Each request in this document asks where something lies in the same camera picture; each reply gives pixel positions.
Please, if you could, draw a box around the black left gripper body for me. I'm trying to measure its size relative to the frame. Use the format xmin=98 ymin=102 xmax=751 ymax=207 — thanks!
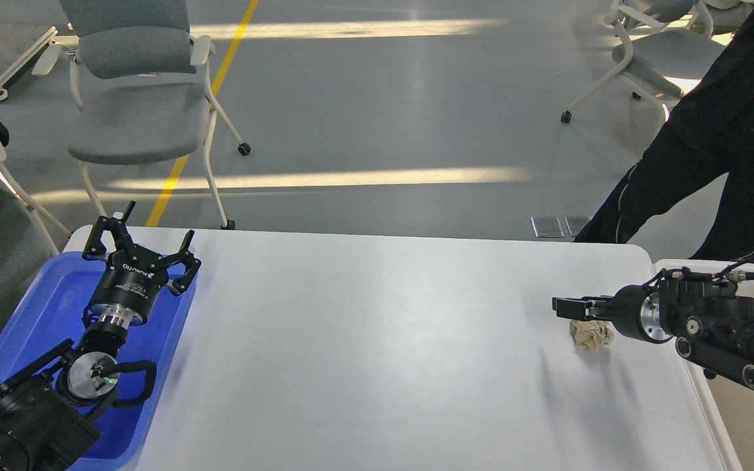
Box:
xmin=88 ymin=245 xmax=168 ymax=326

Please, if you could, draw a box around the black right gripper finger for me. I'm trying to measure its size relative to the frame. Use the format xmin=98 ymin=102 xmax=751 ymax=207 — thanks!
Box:
xmin=558 ymin=308 xmax=607 ymax=322
xmin=552 ymin=297 xmax=611 ymax=312

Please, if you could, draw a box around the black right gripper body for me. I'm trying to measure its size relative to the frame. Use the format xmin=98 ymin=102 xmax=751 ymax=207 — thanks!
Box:
xmin=603 ymin=285 xmax=673 ymax=345

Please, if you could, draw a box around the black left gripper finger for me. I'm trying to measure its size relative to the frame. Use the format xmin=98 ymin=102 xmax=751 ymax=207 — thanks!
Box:
xmin=82 ymin=201 xmax=137 ymax=260
xmin=153 ymin=230 xmax=202 ymax=297

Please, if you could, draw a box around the brown paper ball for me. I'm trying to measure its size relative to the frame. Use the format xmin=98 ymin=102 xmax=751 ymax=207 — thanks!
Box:
xmin=569 ymin=320 xmax=615 ymax=355

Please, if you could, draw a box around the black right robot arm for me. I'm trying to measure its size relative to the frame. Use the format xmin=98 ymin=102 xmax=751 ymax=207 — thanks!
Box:
xmin=552 ymin=253 xmax=754 ymax=391

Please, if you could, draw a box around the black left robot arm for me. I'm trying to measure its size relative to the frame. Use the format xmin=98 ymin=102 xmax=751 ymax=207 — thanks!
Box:
xmin=0 ymin=203 xmax=202 ymax=470

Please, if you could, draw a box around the blue plastic tray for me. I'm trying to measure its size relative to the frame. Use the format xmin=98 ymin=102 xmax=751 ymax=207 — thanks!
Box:
xmin=0 ymin=253 xmax=196 ymax=470

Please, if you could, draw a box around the left floor socket plate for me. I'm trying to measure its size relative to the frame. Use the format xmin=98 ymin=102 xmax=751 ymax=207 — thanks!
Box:
xmin=530 ymin=217 xmax=564 ymax=239

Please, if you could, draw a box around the floor socket plate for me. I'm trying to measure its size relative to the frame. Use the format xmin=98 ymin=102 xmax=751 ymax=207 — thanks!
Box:
xmin=564 ymin=215 xmax=590 ymax=238
xmin=530 ymin=217 xmax=564 ymax=239

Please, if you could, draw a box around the right floor socket plate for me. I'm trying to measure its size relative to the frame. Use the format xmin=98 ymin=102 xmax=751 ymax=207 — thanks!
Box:
xmin=564 ymin=215 xmax=590 ymax=238

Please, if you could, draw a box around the white chair at left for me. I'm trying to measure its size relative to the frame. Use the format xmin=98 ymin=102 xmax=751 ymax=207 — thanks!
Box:
xmin=0 ymin=140 xmax=72 ymax=256

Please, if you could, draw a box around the grey office chair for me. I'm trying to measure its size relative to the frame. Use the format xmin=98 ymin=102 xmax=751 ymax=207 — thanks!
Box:
xmin=61 ymin=1 xmax=251 ymax=230

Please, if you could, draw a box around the standing person in black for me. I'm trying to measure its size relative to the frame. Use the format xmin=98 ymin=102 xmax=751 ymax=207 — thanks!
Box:
xmin=575 ymin=9 xmax=754 ymax=260

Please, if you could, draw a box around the grey chair at right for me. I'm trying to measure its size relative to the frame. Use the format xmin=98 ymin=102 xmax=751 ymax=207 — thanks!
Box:
xmin=560 ymin=1 xmax=725 ymax=124

